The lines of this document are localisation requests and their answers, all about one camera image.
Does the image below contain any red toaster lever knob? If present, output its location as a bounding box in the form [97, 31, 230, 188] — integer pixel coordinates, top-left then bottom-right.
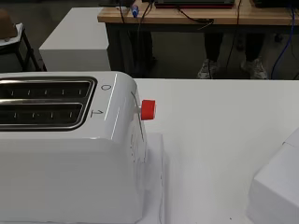
[135, 99, 157, 121]

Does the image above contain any white cabinet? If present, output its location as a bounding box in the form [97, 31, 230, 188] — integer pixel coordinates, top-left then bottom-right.
[38, 7, 112, 73]

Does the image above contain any blue plug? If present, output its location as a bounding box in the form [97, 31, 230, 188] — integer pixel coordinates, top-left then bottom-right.
[130, 4, 140, 19]

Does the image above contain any wooden desk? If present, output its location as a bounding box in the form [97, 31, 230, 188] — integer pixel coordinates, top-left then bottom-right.
[96, 0, 299, 34]

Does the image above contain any steel toaster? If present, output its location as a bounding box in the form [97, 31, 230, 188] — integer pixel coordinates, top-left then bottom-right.
[0, 71, 150, 224]

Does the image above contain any person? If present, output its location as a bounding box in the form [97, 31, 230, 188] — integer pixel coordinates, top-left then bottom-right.
[197, 31, 269, 80]

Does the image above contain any black and red laptop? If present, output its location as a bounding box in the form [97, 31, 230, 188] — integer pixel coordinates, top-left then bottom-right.
[154, 0, 235, 9]

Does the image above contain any black metal stand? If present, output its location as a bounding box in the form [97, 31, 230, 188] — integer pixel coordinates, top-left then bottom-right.
[0, 22, 44, 73]

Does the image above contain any white flat box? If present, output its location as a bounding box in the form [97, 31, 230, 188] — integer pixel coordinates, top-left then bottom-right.
[247, 126, 299, 224]

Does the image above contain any blue cable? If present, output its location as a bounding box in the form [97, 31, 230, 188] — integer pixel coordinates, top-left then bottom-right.
[270, 6, 297, 80]

